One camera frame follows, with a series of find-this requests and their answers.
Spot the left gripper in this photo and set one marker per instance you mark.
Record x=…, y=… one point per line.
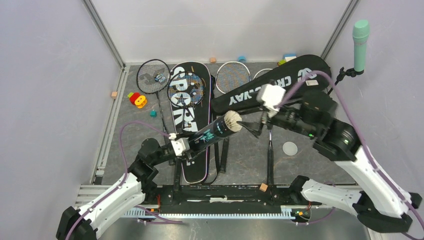
x=189, y=155

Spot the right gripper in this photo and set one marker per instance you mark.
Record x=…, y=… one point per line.
x=254, y=127

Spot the white shuttlecock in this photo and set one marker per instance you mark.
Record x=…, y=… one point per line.
x=231, y=119

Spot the black shuttlecock tube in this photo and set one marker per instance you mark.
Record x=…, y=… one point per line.
x=210, y=134

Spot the translucent tube lid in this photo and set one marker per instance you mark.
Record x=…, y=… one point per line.
x=290, y=148

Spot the black crossway racket bag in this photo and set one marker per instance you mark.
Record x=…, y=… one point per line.
x=285, y=76

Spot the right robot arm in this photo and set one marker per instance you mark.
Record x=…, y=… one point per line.
x=377, y=204

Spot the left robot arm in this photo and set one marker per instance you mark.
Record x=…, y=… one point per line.
x=91, y=220

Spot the black white shaft racket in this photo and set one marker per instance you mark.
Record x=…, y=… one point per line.
x=270, y=150

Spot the black sport racket bag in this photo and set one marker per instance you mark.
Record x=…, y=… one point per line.
x=192, y=119

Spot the teal cube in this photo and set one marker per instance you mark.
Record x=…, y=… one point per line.
x=153, y=113

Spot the small wooden cube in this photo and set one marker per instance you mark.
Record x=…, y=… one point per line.
x=263, y=187

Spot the red yellow toy blocks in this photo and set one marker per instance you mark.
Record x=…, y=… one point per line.
x=137, y=99

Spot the green blue blocks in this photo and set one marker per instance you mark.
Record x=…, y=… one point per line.
x=286, y=58

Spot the black microphone tripod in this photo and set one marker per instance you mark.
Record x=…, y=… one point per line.
x=351, y=72

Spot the green microphone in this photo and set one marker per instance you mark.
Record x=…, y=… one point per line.
x=360, y=35

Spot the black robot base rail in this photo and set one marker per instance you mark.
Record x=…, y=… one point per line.
x=224, y=199

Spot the white frame racket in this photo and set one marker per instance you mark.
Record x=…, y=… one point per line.
x=232, y=75

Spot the wooden cube left rail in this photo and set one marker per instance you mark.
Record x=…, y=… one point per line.
x=114, y=95

